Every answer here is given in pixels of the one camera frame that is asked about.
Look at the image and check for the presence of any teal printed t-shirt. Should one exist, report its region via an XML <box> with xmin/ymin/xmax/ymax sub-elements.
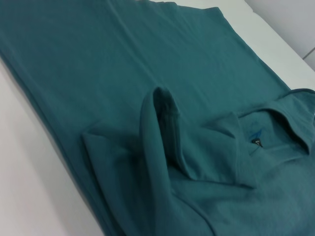
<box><xmin>0</xmin><ymin>0</ymin><xmax>315</xmax><ymax>236</ymax></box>

